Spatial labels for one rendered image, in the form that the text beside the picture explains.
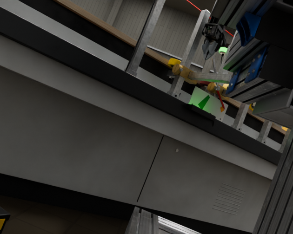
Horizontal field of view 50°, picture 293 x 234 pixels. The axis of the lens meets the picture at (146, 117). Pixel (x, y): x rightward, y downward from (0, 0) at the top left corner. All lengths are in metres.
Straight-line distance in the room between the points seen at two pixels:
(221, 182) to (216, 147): 0.47
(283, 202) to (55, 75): 0.89
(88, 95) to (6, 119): 0.37
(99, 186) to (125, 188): 0.15
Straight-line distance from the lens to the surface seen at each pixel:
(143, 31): 1.42
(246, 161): 2.01
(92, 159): 1.61
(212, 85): 1.68
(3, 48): 1.23
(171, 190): 1.94
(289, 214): 0.78
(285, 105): 0.86
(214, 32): 1.51
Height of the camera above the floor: 0.48
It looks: 3 degrees up
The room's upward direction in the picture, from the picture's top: 22 degrees clockwise
